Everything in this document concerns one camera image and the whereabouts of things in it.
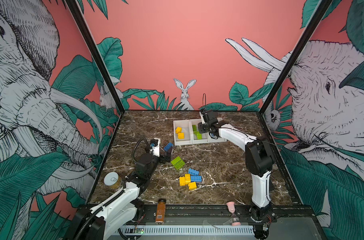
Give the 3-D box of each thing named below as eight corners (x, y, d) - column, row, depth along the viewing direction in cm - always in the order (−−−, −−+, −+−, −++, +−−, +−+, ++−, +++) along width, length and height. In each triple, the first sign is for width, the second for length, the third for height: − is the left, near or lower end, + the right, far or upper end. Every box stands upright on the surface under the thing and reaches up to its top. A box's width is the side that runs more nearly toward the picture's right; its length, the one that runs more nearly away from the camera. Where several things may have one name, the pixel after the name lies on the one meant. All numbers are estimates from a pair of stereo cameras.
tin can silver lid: (106, 189, 84) (101, 185, 78) (110, 176, 88) (106, 172, 83) (119, 189, 84) (115, 185, 79) (123, 176, 88) (119, 172, 83)
